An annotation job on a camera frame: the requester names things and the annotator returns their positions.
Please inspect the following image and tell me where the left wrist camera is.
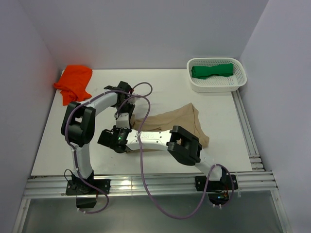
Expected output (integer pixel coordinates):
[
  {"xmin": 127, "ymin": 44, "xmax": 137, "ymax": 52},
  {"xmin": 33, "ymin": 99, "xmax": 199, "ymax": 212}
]
[{"xmin": 127, "ymin": 94, "xmax": 140, "ymax": 105}]

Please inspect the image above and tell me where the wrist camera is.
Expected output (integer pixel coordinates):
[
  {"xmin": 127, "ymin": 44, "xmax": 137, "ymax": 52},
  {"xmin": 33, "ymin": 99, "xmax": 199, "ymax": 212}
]
[
  {"xmin": 127, "ymin": 94, "xmax": 140, "ymax": 105},
  {"xmin": 116, "ymin": 113, "xmax": 130, "ymax": 129}
]

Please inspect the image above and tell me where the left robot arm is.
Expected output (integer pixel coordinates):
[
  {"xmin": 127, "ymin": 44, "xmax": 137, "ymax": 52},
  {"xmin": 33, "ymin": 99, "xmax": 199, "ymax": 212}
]
[{"xmin": 61, "ymin": 82, "xmax": 135, "ymax": 196}]

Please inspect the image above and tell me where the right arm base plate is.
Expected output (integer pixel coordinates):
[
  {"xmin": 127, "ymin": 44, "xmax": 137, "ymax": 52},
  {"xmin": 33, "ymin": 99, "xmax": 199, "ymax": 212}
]
[{"xmin": 194, "ymin": 173, "xmax": 239, "ymax": 192}]

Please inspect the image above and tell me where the aluminium rail frame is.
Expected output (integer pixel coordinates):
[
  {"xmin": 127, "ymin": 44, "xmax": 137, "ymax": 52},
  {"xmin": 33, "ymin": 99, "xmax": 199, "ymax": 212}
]
[{"xmin": 13, "ymin": 91, "xmax": 292, "ymax": 233}]

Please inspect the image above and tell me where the white plastic basket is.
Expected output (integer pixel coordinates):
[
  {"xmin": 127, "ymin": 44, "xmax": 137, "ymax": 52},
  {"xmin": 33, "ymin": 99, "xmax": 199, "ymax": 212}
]
[{"xmin": 187, "ymin": 57, "xmax": 247, "ymax": 93}]

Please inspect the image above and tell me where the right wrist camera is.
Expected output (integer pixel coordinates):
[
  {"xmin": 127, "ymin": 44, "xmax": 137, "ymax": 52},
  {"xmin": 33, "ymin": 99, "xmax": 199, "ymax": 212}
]
[{"xmin": 116, "ymin": 113, "xmax": 130, "ymax": 129}]

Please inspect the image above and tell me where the rolled green t-shirt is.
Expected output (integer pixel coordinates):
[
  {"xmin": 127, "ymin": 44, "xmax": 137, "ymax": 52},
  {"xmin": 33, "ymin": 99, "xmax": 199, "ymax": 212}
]
[{"xmin": 191, "ymin": 63, "xmax": 234, "ymax": 79}]

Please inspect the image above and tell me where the orange t-shirt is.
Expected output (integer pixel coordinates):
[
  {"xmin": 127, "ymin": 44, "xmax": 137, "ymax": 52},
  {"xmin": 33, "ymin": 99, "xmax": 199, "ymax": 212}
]
[{"xmin": 53, "ymin": 65, "xmax": 93, "ymax": 106}]

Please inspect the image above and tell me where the beige t-shirt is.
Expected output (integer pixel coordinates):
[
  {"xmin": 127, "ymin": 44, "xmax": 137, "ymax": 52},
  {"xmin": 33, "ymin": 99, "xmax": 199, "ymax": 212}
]
[{"xmin": 131, "ymin": 103, "xmax": 209, "ymax": 149}]

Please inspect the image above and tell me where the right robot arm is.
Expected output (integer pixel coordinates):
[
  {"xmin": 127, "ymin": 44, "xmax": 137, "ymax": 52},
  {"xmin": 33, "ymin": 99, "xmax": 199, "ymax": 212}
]
[{"xmin": 98, "ymin": 126, "xmax": 228, "ymax": 189}]

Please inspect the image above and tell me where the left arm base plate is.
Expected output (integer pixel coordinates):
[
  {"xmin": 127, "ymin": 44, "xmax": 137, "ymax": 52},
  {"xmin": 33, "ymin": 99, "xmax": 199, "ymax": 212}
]
[{"xmin": 65, "ymin": 179, "xmax": 111, "ymax": 196}]

